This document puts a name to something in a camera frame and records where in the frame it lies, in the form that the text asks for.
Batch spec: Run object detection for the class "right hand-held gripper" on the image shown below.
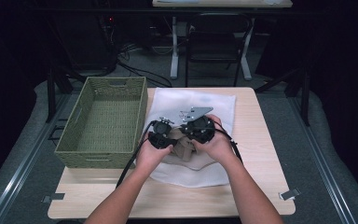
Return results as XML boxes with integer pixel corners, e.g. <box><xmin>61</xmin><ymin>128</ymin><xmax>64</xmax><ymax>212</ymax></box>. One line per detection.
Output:
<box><xmin>178</xmin><ymin>106</ymin><xmax>217</xmax><ymax>145</ymax></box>

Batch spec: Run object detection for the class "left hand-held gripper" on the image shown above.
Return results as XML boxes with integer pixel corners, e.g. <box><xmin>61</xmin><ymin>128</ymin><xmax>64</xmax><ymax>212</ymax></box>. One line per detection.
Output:
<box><xmin>147</xmin><ymin>116</ymin><xmax>181</xmax><ymax>149</ymax></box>

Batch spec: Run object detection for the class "beige cloth garment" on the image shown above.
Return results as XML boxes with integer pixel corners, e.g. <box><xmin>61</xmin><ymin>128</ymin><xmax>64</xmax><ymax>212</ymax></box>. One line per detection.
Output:
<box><xmin>161</xmin><ymin>127</ymin><xmax>219</xmax><ymax>171</ymax></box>

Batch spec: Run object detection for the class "white mesh laundry bag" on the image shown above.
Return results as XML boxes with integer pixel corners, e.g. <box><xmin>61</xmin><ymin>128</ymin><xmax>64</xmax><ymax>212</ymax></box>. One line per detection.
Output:
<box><xmin>143</xmin><ymin>87</ymin><xmax>237</xmax><ymax>189</ymax></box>

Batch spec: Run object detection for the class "green woven basket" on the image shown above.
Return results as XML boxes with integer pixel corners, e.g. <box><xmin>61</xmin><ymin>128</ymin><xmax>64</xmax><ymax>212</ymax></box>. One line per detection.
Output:
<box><xmin>54</xmin><ymin>77</ymin><xmax>149</xmax><ymax>169</ymax></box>

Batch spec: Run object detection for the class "person's left hand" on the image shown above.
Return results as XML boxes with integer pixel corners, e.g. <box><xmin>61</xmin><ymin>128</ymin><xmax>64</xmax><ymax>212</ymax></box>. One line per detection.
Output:
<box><xmin>135</xmin><ymin>136</ymin><xmax>174</xmax><ymax>175</ymax></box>

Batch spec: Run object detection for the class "person's right hand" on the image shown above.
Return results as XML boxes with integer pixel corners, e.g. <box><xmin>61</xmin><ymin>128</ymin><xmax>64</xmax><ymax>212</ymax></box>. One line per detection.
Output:
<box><xmin>189</xmin><ymin>114</ymin><xmax>236</xmax><ymax>166</ymax></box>

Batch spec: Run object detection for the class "black chair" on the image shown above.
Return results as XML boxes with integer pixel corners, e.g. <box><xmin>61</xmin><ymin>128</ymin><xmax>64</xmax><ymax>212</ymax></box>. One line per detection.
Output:
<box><xmin>185</xmin><ymin>12</ymin><xmax>254</xmax><ymax>88</ymax></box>

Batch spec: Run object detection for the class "black metal stand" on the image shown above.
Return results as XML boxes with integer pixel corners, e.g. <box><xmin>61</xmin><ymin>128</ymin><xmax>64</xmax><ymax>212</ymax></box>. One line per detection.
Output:
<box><xmin>44</xmin><ymin>60</ymin><xmax>76</xmax><ymax>124</ymax></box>
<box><xmin>255</xmin><ymin>65</ymin><xmax>312</xmax><ymax>128</ymax></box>

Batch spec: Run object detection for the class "grey table clip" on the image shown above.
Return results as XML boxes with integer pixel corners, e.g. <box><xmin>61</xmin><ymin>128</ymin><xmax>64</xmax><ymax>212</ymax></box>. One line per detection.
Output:
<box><xmin>279</xmin><ymin>188</ymin><xmax>302</xmax><ymax>202</ymax></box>

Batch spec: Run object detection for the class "dark table clip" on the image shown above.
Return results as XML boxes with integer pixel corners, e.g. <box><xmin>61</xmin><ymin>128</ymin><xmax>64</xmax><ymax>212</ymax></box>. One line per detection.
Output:
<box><xmin>41</xmin><ymin>192</ymin><xmax>66</xmax><ymax>204</ymax></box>

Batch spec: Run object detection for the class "white-legged desk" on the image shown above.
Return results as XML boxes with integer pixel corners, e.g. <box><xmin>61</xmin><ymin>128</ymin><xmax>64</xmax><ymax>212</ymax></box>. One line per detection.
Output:
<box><xmin>151</xmin><ymin>0</ymin><xmax>294</xmax><ymax>81</ymax></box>

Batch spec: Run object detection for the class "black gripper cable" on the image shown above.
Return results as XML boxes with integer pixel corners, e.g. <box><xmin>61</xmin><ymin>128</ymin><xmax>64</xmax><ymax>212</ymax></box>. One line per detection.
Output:
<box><xmin>213</xmin><ymin>120</ymin><xmax>244</xmax><ymax>165</ymax></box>
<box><xmin>115</xmin><ymin>120</ymin><xmax>158</xmax><ymax>189</ymax></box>

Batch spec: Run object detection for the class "black floor cable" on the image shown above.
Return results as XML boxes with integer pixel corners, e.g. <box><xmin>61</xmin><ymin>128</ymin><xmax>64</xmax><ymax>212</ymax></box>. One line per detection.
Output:
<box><xmin>117</xmin><ymin>58</ymin><xmax>173</xmax><ymax>89</ymax></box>

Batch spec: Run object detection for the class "aluminium floor rail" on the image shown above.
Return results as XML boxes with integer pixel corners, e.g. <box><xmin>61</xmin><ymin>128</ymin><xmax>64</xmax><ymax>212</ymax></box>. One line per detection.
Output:
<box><xmin>0</xmin><ymin>92</ymin><xmax>73</xmax><ymax>224</ymax></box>
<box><xmin>287</xmin><ymin>92</ymin><xmax>358</xmax><ymax>224</ymax></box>

